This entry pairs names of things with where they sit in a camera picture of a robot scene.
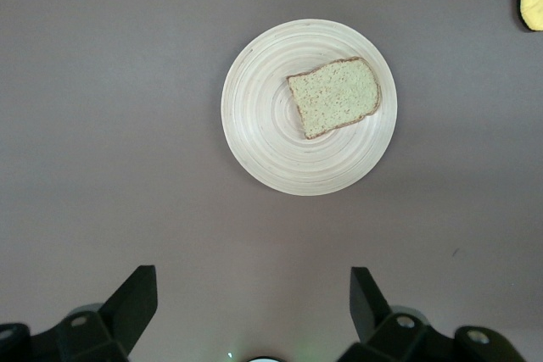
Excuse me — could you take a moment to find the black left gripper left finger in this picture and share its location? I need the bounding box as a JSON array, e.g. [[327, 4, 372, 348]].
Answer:
[[0, 265, 159, 362]]

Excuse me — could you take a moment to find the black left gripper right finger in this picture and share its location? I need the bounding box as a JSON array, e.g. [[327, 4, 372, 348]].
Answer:
[[339, 267, 527, 362]]

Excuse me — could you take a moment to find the round light wooden plate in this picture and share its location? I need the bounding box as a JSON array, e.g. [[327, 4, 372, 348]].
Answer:
[[221, 19, 399, 198]]

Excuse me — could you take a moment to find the slice of toast bread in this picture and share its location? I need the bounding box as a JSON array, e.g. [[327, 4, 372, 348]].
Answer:
[[286, 56, 383, 141]]

